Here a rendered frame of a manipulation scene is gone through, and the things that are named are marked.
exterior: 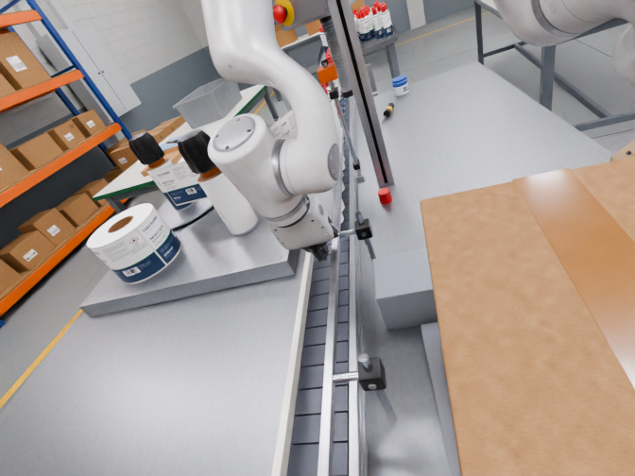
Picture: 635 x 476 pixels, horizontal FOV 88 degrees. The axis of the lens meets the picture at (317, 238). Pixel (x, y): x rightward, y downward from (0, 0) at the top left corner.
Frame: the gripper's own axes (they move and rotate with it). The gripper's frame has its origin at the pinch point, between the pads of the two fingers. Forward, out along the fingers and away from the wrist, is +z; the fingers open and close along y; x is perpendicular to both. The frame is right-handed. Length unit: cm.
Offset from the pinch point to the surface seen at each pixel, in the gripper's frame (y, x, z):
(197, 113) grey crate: 125, -202, 78
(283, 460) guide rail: 3.3, 34.7, -9.3
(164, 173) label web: 56, -48, 6
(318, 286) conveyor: 2.2, 5.7, 4.6
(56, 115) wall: 408, -372, 102
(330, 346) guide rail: -4.0, 21.7, -9.9
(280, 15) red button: -1, -52, -22
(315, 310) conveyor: 2.5, 11.3, 2.7
